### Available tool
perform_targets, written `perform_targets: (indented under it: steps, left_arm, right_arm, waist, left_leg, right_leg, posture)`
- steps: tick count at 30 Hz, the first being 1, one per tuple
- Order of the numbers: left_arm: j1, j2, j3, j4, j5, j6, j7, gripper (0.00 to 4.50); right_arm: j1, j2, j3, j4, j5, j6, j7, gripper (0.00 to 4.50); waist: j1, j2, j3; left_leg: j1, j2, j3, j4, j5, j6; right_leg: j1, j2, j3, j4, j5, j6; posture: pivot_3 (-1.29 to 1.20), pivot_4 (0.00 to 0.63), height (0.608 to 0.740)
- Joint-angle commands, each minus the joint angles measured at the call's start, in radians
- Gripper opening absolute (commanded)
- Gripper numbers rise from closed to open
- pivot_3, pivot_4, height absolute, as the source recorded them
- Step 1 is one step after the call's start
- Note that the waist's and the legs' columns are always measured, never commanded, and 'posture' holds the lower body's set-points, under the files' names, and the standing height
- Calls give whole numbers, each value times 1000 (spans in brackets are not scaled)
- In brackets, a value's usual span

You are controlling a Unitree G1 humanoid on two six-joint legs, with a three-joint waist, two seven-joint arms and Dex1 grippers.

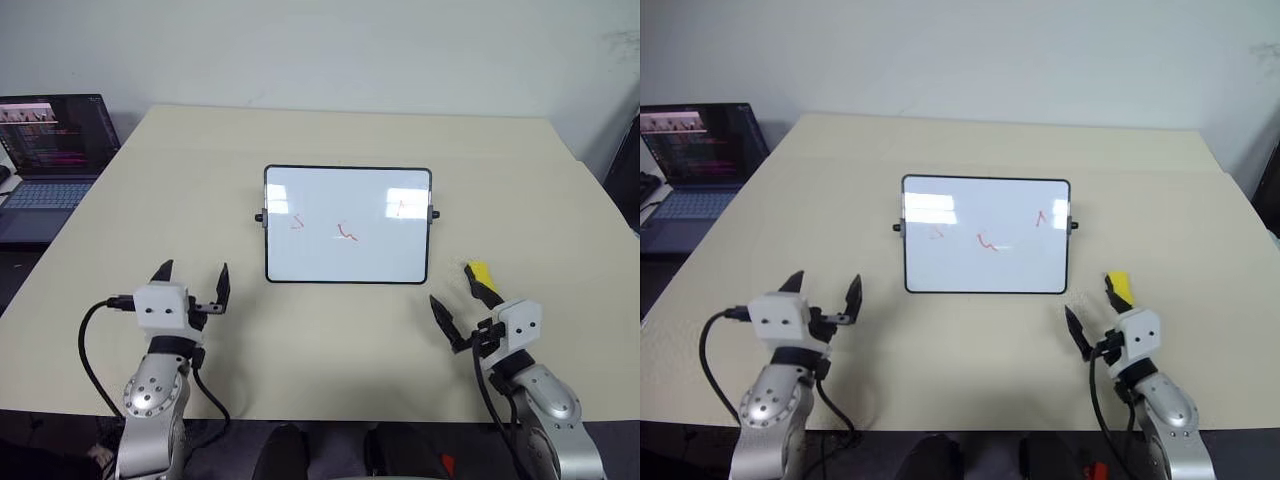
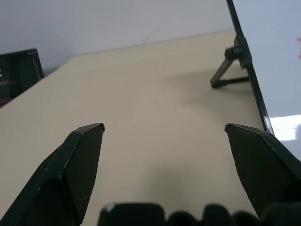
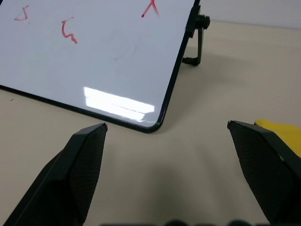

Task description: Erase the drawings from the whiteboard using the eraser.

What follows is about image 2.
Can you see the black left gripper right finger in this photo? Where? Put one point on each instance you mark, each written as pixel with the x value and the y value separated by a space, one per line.
pixel 263 169

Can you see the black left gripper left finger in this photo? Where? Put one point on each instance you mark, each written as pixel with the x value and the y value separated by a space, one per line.
pixel 63 174

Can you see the black-framed whiteboard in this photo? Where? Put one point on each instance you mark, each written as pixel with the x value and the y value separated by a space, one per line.
pixel 272 70

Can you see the black folding whiteboard stand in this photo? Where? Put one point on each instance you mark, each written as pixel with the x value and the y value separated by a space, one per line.
pixel 229 63

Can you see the black monitor screen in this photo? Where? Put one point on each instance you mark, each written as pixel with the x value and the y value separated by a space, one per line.
pixel 16 73

